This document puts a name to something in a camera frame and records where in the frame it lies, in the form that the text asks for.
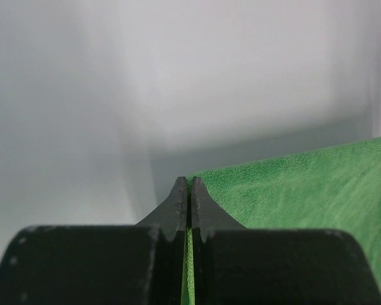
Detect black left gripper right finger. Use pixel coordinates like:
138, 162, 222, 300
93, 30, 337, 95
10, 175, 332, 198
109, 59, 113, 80
190, 177, 381, 304

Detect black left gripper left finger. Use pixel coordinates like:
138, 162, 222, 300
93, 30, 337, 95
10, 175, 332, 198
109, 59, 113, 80
0, 177, 187, 304

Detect green microfibre towel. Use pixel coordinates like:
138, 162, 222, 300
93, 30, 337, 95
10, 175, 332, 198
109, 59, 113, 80
197, 137, 381, 293

